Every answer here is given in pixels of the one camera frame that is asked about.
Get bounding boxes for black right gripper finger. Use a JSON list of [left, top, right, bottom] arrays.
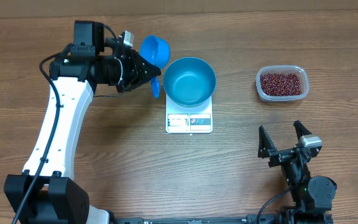
[[258, 126, 277, 158], [293, 120, 311, 140]]

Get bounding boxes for blue plastic measuring scoop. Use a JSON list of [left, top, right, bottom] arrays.
[[140, 35, 170, 99]]

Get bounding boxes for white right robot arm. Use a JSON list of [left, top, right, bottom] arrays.
[[256, 120, 337, 223]]

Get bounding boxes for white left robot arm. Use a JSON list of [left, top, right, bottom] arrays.
[[4, 21, 170, 223]]

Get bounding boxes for teal plastic bowl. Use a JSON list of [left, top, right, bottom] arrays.
[[163, 57, 217, 107]]

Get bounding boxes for white digital kitchen scale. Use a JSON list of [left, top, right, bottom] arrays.
[[165, 96, 213, 134]]

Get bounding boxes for red adzuki beans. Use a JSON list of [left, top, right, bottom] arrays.
[[260, 73, 301, 96]]

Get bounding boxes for clear plastic food container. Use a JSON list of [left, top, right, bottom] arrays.
[[255, 65, 310, 102]]

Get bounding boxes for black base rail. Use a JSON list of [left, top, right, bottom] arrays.
[[111, 213, 334, 224]]

